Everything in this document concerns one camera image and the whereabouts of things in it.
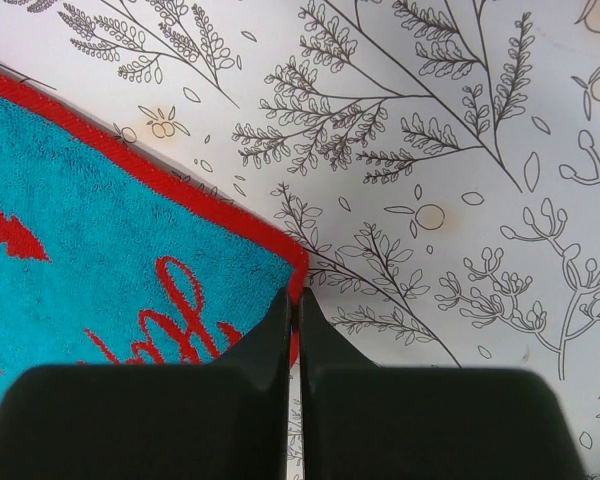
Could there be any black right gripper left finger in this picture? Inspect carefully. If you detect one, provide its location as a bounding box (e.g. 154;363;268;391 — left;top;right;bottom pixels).
0;291;292;479

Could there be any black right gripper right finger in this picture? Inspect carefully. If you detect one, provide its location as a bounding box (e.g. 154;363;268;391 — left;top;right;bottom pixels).
298;290;585;479

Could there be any red and blue towel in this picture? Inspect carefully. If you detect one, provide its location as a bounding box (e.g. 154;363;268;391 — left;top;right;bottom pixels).
0;74;309;402

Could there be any floral patterned table mat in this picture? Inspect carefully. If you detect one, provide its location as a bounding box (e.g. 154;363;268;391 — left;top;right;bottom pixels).
0;1;600;479

